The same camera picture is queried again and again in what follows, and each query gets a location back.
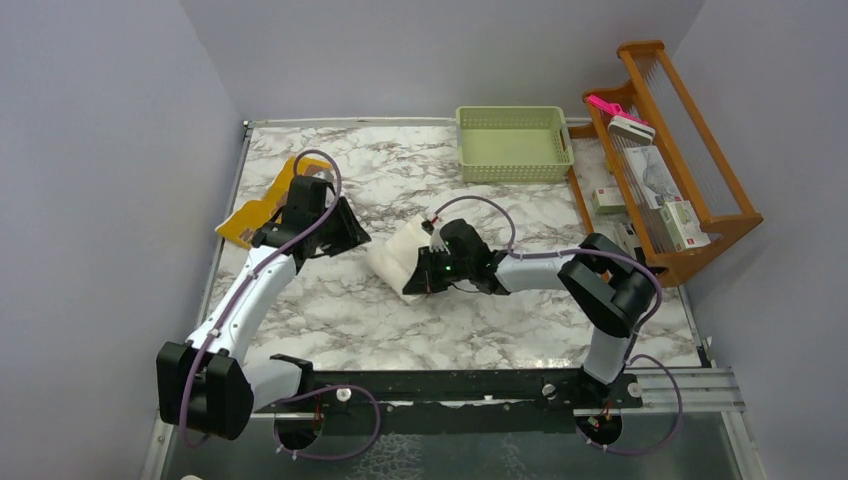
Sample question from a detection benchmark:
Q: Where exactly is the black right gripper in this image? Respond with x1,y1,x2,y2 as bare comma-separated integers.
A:
404,245,472,295

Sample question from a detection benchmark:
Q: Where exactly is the white towel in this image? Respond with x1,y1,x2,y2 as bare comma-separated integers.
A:
366,214,431,304

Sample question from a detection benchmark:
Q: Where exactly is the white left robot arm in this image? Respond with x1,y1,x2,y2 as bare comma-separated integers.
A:
156,176,370,440

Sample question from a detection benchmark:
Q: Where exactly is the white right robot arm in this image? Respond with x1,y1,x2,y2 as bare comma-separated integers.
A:
400,219,662,407

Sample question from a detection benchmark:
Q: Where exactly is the yellow bear towel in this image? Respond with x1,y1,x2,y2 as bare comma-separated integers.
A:
215,157,332,249

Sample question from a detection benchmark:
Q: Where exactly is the green plastic basket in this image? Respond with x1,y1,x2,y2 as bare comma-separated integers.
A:
456,106,574,183

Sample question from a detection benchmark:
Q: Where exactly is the small white green box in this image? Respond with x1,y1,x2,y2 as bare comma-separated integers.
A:
590,187,627,215

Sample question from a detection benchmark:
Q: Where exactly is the wooden rack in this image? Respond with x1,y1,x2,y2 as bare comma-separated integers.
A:
568,40,763,287

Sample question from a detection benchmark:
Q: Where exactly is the clear plastic package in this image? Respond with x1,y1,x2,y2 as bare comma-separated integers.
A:
624,145,684,210

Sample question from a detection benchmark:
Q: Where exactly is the pink clip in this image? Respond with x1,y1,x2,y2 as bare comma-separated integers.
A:
584,94,647,125

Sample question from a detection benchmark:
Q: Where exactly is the white grey box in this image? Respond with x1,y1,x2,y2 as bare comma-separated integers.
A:
607,115,656,146

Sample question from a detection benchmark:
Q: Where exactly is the white green box upper shelf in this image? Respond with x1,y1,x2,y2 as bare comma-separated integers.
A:
660,201,711,252

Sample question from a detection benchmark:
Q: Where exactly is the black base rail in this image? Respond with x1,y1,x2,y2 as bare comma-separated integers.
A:
261,368,643,436

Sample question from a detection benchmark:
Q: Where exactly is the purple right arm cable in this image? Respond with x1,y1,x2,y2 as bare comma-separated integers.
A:
423,194,684,457

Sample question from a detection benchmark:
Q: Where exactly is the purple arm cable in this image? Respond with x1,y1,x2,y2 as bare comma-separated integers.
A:
178,149,383,462
423,194,684,457

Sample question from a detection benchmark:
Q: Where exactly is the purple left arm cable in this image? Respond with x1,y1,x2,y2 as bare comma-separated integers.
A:
178,149,383,462

